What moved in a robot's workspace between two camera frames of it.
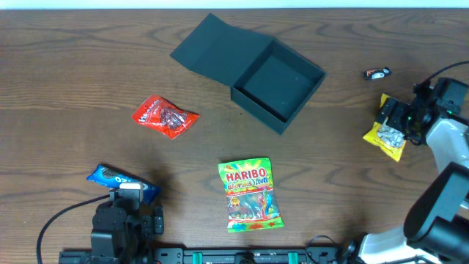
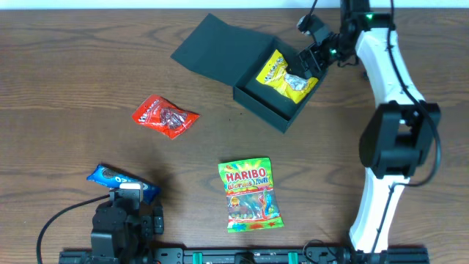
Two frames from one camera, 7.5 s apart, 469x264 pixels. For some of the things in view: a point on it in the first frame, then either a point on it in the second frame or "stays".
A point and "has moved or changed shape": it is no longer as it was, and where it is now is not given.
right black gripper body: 392,111 → 313,57
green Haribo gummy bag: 251,199 stays
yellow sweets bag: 382,136 has moved or changed shape
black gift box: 267,78 stays
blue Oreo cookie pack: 111,177 stays
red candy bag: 160,114 stays
